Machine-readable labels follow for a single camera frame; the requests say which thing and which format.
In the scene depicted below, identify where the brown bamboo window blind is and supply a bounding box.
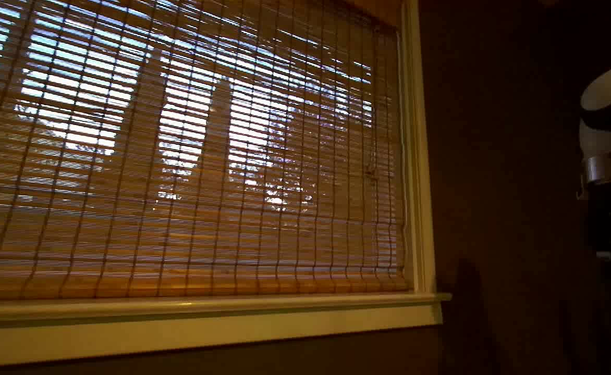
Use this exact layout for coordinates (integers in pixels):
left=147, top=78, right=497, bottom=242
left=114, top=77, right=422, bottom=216
left=0, top=0, right=409, bottom=300

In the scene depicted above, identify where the white window frame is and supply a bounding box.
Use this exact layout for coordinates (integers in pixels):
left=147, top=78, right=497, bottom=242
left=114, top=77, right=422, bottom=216
left=0, top=0, right=451, bottom=367

